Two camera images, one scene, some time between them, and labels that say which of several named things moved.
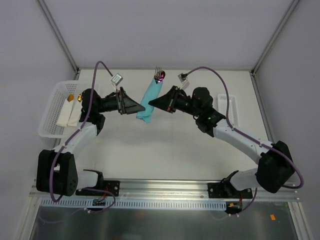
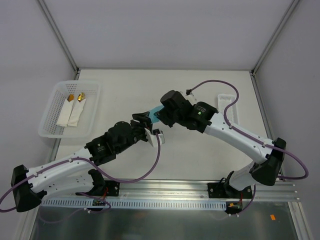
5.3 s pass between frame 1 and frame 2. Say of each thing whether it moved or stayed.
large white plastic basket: stayed
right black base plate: stayed
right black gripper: moved
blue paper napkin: moved
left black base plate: stayed
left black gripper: moved
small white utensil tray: stayed
